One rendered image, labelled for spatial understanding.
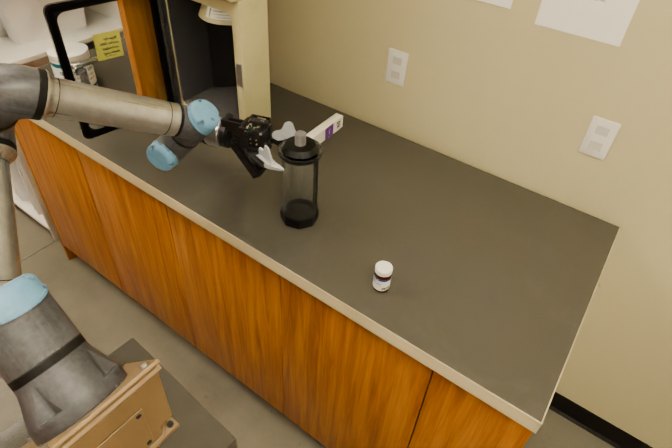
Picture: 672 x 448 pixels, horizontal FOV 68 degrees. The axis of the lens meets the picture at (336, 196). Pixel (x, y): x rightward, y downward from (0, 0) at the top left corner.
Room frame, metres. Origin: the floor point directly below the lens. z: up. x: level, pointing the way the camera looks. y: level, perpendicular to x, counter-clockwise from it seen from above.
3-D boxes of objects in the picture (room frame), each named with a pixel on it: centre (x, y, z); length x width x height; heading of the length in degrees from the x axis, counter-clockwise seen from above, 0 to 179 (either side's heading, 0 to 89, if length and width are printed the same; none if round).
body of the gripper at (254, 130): (1.05, 0.23, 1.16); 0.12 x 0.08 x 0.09; 72
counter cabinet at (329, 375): (1.33, 0.24, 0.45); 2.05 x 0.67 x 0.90; 57
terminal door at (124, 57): (1.33, 0.66, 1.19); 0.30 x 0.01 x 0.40; 138
